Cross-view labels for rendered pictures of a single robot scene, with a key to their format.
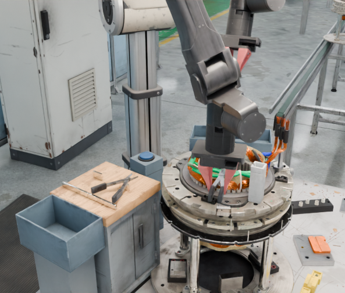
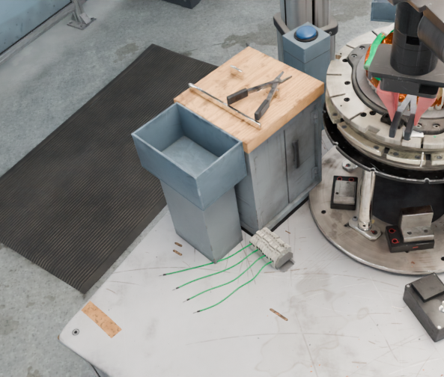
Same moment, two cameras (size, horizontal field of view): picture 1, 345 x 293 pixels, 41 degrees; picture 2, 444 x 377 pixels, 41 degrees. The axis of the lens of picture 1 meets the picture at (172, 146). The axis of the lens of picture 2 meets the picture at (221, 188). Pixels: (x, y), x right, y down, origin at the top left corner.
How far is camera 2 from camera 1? 0.18 m
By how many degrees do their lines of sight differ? 26
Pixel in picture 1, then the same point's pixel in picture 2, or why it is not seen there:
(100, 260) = (242, 186)
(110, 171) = (254, 64)
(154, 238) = (314, 152)
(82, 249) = (218, 182)
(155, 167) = (318, 50)
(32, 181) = (162, 25)
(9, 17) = not seen: outside the picture
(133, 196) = (284, 107)
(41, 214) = (165, 129)
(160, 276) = (321, 199)
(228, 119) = (429, 32)
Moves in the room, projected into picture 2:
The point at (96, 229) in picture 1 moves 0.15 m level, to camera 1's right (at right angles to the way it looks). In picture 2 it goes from (234, 156) to (325, 159)
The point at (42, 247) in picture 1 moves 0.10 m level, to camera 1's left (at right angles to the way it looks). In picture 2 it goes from (167, 177) to (113, 175)
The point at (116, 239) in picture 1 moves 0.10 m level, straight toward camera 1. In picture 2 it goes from (262, 164) to (263, 206)
